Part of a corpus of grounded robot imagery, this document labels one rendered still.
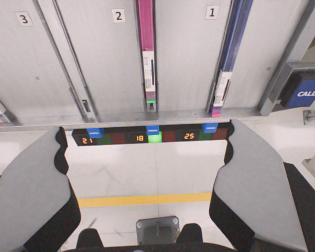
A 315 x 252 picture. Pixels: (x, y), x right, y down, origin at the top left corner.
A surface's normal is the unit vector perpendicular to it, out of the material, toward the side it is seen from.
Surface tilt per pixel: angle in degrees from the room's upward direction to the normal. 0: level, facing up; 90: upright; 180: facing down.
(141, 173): 0
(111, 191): 0
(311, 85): 48
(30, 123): 42
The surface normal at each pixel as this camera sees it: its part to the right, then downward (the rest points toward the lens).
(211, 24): 0.04, 0.71
